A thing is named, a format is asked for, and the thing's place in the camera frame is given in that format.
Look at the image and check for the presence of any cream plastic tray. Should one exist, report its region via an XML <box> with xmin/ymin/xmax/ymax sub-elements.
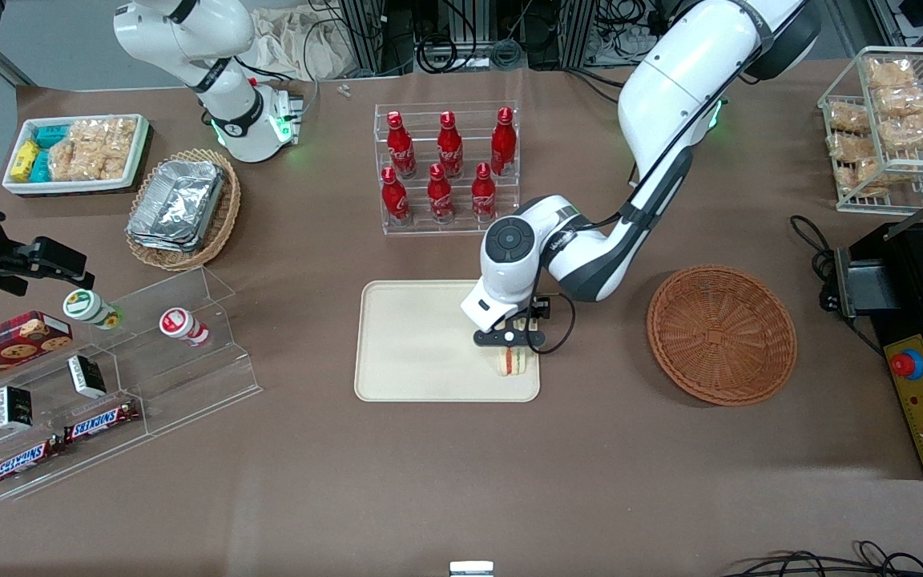
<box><xmin>353</xmin><ymin>279</ymin><xmax>542</xmax><ymax>403</ymax></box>

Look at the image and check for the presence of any aluminium foil tray stack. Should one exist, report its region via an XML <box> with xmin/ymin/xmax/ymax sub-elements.
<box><xmin>127</xmin><ymin>160</ymin><xmax>226</xmax><ymax>253</ymax></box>

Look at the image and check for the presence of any light wicker basket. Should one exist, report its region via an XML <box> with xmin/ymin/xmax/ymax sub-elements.
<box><xmin>125</xmin><ymin>148</ymin><xmax>242</xmax><ymax>273</ymax></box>

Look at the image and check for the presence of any brown wicker basket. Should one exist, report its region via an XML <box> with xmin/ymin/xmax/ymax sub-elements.
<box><xmin>646</xmin><ymin>264</ymin><xmax>797</xmax><ymax>407</ymax></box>

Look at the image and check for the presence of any green lid yogurt cup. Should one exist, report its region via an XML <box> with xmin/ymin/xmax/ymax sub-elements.
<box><xmin>62</xmin><ymin>288</ymin><xmax>123</xmax><ymax>331</ymax></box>

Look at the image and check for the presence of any red tartan cookie box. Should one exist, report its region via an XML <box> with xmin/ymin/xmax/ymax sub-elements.
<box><xmin>0</xmin><ymin>311</ymin><xmax>74</xmax><ymax>393</ymax></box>

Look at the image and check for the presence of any white plastic bin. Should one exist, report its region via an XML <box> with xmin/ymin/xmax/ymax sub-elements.
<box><xmin>2</xmin><ymin>113</ymin><xmax>151</xmax><ymax>197</ymax></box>

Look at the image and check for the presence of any small black snack box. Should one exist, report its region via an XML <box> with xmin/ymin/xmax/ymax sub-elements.
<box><xmin>67</xmin><ymin>354</ymin><xmax>108</xmax><ymax>400</ymax></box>
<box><xmin>0</xmin><ymin>385</ymin><xmax>34</xmax><ymax>432</ymax></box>

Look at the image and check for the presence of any rice cracker bag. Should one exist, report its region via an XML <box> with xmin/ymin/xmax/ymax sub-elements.
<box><xmin>836</xmin><ymin>159</ymin><xmax>891</xmax><ymax>199</ymax></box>
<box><xmin>865</xmin><ymin>58</ymin><xmax>917</xmax><ymax>91</ymax></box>
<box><xmin>878</xmin><ymin>111</ymin><xmax>923</xmax><ymax>153</ymax></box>
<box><xmin>826</xmin><ymin>131</ymin><xmax>879</xmax><ymax>163</ymax></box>
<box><xmin>46</xmin><ymin>117</ymin><xmax>139</xmax><ymax>183</ymax></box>
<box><xmin>826</xmin><ymin>102</ymin><xmax>871</xmax><ymax>135</ymax></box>
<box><xmin>873</xmin><ymin>84</ymin><xmax>923</xmax><ymax>119</ymax></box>

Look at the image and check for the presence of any clear acrylic bottle stand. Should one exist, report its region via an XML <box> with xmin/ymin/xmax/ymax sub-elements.
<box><xmin>373</xmin><ymin>100</ymin><xmax>521</xmax><ymax>236</ymax></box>

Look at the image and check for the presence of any red lid yogurt cup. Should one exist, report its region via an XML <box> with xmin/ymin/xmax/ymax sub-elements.
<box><xmin>159</xmin><ymin>307</ymin><xmax>212</xmax><ymax>348</ymax></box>

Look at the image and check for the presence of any red cola bottle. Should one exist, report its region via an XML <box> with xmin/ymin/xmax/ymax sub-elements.
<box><xmin>427</xmin><ymin>163</ymin><xmax>455</xmax><ymax>225</ymax></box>
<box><xmin>437</xmin><ymin>111</ymin><xmax>464</xmax><ymax>179</ymax></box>
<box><xmin>490</xmin><ymin>107</ymin><xmax>518</xmax><ymax>177</ymax></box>
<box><xmin>386</xmin><ymin>111</ymin><xmax>417</xmax><ymax>179</ymax></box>
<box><xmin>471</xmin><ymin>162</ymin><xmax>498</xmax><ymax>222</ymax></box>
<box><xmin>381</xmin><ymin>166</ymin><xmax>410</xmax><ymax>227</ymax></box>

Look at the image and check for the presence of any Snickers chocolate bar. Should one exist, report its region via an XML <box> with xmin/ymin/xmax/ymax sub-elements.
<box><xmin>63</xmin><ymin>399</ymin><xmax>142</xmax><ymax>444</ymax></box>
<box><xmin>0</xmin><ymin>437</ymin><xmax>64</xmax><ymax>488</ymax></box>

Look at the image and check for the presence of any clear acrylic tiered stand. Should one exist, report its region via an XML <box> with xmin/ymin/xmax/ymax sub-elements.
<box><xmin>0</xmin><ymin>264</ymin><xmax>264</xmax><ymax>502</ymax></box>

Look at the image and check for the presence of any white cloth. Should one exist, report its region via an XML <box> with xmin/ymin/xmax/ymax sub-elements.
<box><xmin>249</xmin><ymin>6</ymin><xmax>350</xmax><ymax>81</ymax></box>

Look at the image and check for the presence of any black machine base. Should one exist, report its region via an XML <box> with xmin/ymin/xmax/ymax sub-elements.
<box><xmin>846</xmin><ymin>220</ymin><xmax>923</xmax><ymax>482</ymax></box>

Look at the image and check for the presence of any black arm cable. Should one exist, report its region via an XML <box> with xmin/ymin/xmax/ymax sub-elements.
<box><xmin>538</xmin><ymin>80</ymin><xmax>723</xmax><ymax>355</ymax></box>

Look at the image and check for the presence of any black cable coil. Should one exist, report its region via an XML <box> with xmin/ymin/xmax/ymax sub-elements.
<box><xmin>416</xmin><ymin>36</ymin><xmax>478</xmax><ymax>73</ymax></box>

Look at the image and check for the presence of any black power cable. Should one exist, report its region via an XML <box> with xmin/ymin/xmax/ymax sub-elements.
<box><xmin>788</xmin><ymin>215</ymin><xmax>887</xmax><ymax>357</ymax></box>

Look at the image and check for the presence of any aluminium frame rack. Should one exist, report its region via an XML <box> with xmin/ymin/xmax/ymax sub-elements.
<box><xmin>345</xmin><ymin>0</ymin><xmax>599</xmax><ymax>75</ymax></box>

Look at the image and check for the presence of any black cable bundle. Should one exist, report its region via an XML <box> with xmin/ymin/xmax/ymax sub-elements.
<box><xmin>722</xmin><ymin>541</ymin><xmax>923</xmax><ymax>577</ymax></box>

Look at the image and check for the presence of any white wire rack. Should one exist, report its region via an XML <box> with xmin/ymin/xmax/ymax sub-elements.
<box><xmin>818</xmin><ymin>46</ymin><xmax>923</xmax><ymax>215</ymax></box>

